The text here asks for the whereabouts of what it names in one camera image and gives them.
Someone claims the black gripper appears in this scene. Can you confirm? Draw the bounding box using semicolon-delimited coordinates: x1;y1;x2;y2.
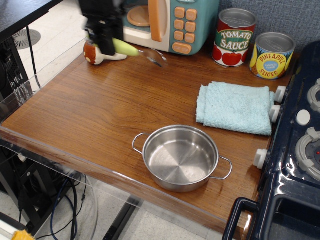
79;0;124;56

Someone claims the green handled metal spoon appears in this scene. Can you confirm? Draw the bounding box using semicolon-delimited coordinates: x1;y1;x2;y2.
112;38;168;68

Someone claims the stainless steel pot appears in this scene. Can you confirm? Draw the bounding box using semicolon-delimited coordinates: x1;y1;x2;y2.
133;125;222;193

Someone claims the plush mushroom toy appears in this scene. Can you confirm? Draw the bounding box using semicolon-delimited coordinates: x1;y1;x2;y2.
83;40;127;66

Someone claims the teal toy microwave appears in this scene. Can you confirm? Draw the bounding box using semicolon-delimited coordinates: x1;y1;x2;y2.
122;0;220;56

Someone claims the black desk at left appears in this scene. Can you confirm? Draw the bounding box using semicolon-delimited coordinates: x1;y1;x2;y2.
0;0;62;43

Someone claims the clear acrylic table guard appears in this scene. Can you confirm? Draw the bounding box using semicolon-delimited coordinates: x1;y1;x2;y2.
0;43;228;227

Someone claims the tomato sauce can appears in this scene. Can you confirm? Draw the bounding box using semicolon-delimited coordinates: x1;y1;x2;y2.
212;8;257;67

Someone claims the light blue folded towel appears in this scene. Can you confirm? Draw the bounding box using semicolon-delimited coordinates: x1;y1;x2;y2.
196;81;275;136

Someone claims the pineapple slices can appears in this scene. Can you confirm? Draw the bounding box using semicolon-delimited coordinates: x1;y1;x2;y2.
249;32;296;80

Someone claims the black table leg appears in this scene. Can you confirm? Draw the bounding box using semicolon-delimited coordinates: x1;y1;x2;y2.
103;201;139;240

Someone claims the dark blue toy stove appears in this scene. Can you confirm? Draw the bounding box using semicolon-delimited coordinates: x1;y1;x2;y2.
223;41;320;240

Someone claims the blue cable on floor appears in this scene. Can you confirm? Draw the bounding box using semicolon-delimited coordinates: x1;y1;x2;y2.
49;177;78;240

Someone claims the black cable on floor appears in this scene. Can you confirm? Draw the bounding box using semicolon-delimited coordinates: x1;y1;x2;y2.
34;174;88;240

